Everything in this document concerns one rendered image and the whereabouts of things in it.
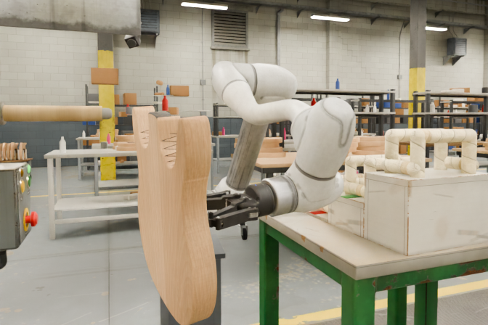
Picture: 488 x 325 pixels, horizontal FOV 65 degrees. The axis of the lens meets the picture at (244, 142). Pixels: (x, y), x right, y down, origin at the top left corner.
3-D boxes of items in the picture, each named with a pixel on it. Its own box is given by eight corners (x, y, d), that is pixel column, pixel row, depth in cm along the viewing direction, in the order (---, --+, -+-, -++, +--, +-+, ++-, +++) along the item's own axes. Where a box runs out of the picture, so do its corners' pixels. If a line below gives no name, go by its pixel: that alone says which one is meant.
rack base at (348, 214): (364, 239, 98) (365, 203, 98) (327, 223, 114) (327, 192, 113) (441, 227, 109) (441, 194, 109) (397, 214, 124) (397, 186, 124)
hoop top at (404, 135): (391, 142, 94) (391, 129, 94) (382, 141, 97) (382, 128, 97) (450, 140, 101) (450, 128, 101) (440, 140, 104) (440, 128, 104)
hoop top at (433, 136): (417, 144, 86) (418, 130, 86) (407, 143, 89) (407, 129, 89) (479, 141, 94) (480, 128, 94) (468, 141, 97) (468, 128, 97)
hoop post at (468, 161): (470, 174, 93) (470, 136, 92) (457, 173, 96) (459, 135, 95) (478, 173, 94) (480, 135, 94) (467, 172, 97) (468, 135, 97)
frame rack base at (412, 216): (409, 257, 85) (410, 180, 84) (362, 238, 99) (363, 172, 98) (491, 241, 96) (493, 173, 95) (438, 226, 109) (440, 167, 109)
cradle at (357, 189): (365, 199, 101) (365, 187, 101) (338, 191, 112) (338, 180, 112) (375, 198, 103) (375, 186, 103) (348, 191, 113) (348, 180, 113)
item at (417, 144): (417, 178, 87) (418, 136, 86) (406, 176, 90) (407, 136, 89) (428, 177, 88) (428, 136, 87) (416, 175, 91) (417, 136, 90)
